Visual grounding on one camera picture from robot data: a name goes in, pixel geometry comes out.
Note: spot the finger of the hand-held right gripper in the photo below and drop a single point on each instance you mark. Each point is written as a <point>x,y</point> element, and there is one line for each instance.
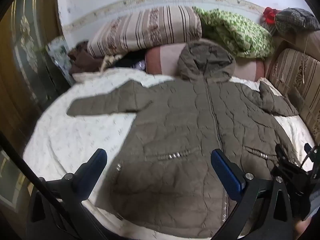
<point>287,163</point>
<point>310,151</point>

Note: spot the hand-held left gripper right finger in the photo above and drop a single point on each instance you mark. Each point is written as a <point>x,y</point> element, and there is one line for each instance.
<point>226,175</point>

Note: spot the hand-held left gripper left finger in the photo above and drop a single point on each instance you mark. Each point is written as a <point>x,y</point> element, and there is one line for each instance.
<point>94,168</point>

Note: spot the olive quilted hooded jacket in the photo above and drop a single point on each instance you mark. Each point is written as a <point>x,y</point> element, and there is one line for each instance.
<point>175,130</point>

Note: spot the white printed bed quilt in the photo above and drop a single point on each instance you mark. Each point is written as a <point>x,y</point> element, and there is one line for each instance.
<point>75,135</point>

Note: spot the striped beige headboard cushion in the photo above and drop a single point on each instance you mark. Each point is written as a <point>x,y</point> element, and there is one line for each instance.
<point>295,67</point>

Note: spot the brown cloth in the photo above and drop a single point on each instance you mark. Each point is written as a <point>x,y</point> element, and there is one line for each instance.
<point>85,63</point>

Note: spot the cream patterned cloth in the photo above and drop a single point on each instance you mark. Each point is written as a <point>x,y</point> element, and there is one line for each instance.
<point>110,60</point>

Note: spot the purple plastic packet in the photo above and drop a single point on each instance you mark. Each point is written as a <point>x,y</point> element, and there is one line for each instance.
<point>139,65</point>

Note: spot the dark cloth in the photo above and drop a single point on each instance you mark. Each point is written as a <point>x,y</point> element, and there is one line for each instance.
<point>130,58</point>

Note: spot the printed plastic bag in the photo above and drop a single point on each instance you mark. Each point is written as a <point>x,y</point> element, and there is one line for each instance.
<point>58,52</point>

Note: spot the grey knit cloth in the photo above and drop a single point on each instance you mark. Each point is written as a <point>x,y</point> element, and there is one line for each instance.
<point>297,20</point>

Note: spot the pink bolster pillow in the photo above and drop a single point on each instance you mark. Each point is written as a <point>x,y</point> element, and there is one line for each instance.
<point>165,55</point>

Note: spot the wooden wardrobe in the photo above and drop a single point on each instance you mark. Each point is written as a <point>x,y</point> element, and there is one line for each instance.
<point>22,55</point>

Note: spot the green patterned blanket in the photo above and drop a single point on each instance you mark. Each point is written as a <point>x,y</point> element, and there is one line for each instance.
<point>237,30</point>

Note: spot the red cloth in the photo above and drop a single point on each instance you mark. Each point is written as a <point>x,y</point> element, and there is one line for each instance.
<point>270,15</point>

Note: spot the striped folded quilt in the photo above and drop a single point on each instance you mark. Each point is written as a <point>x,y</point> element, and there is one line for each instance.
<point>145,30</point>

